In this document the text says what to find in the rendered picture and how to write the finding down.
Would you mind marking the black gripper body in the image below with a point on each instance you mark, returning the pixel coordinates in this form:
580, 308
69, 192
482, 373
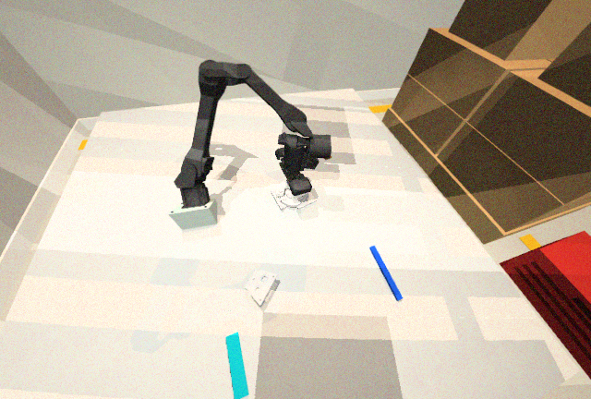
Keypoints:
299, 184

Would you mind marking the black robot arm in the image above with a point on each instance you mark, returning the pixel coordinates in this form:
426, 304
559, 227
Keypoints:
213, 80

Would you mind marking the blue flat bar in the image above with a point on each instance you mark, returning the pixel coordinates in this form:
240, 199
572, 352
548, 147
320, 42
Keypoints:
386, 273

